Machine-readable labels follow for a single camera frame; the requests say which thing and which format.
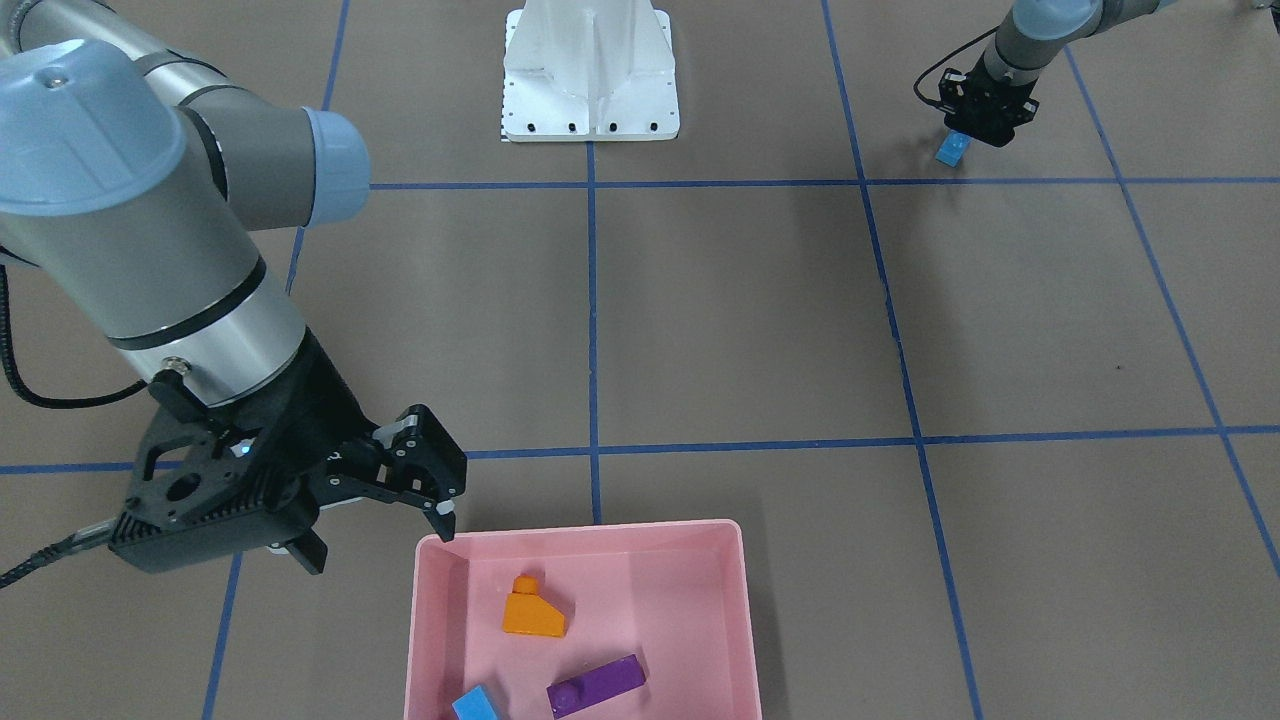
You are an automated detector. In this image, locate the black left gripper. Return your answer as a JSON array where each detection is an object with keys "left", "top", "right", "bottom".
[{"left": 940, "top": 68, "right": 1039, "bottom": 149}]

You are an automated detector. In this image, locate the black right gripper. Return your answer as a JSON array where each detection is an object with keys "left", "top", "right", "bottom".
[{"left": 108, "top": 331, "right": 467, "bottom": 577}]

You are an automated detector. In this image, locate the long blue studded block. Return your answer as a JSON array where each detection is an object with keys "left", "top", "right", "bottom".
[{"left": 934, "top": 129, "right": 973, "bottom": 168}]

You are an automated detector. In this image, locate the orange sloped block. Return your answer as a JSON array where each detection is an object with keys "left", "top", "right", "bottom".
[{"left": 500, "top": 574, "right": 568, "bottom": 639}]

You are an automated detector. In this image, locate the small blue block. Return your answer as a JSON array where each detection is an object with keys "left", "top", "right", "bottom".
[{"left": 451, "top": 685, "right": 500, "bottom": 720}]

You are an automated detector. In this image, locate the purple long block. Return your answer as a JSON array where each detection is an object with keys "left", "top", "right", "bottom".
[{"left": 547, "top": 653, "right": 646, "bottom": 719}]

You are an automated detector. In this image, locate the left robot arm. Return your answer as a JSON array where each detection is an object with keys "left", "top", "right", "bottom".
[{"left": 934, "top": 1, "right": 1174, "bottom": 149}]

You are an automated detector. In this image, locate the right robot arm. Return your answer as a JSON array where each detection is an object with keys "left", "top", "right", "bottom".
[{"left": 3, "top": 1, "right": 467, "bottom": 585}]

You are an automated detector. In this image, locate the pink plastic box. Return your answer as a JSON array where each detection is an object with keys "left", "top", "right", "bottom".
[{"left": 404, "top": 519, "right": 763, "bottom": 719}]

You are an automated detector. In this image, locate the brown table mat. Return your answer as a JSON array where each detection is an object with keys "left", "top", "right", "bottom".
[{"left": 0, "top": 0, "right": 1280, "bottom": 720}]

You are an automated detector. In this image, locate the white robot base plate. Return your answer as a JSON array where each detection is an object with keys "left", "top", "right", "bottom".
[{"left": 500, "top": 1, "right": 681, "bottom": 143}]

